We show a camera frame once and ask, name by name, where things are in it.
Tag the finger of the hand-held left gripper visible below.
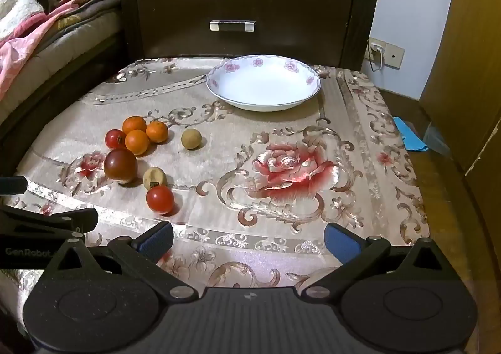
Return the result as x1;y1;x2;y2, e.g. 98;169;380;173
0;177;29;195
0;207;99;240

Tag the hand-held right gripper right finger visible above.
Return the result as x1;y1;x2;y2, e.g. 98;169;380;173
299;223;460;302

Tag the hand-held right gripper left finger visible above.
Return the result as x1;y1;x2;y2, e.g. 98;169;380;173
43;220;198;304

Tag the bright red tomato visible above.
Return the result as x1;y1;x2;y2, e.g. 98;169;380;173
146;185;175;216

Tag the brown longan with dark spot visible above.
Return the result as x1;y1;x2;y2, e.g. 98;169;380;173
143;167;168;190

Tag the orange tangerine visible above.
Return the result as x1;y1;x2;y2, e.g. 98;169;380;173
146;121;169;144
122;116;147;136
125;129;150;156

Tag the round brown longan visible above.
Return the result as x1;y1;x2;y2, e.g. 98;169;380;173
181;128;203;150

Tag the white floral plate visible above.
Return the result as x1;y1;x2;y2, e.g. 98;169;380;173
206;54;322;112

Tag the large dark red tomato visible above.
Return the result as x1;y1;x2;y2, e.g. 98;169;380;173
104;148;138;185

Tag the small red tomato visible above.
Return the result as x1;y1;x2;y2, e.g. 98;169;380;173
105;129;127;150

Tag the blue paper sheet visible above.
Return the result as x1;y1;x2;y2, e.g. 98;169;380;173
392;116;430;152

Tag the pink blanket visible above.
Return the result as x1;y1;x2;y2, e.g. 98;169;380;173
0;2;83;101

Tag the clear plastic container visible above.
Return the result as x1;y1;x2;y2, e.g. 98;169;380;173
423;122;452;156

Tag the floral quilted mattress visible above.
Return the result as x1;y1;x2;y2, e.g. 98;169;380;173
0;0;127;124

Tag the white fleece blanket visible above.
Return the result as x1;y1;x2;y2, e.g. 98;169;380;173
0;0;44;42

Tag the wooden wardrobe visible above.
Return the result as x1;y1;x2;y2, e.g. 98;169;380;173
419;0;501;229

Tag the dark wooden bed frame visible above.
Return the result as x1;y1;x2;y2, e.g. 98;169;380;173
0;31;131;171

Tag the white power cable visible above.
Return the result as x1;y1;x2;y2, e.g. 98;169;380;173
367;47;385;73

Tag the beige wall socket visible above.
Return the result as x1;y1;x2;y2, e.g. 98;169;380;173
385;43;405;69

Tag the white wall outlet with plug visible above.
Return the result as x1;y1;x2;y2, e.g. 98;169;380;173
368;38;387;62

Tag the metal drawer handle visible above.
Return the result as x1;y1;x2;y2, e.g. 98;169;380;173
209;19;256;33

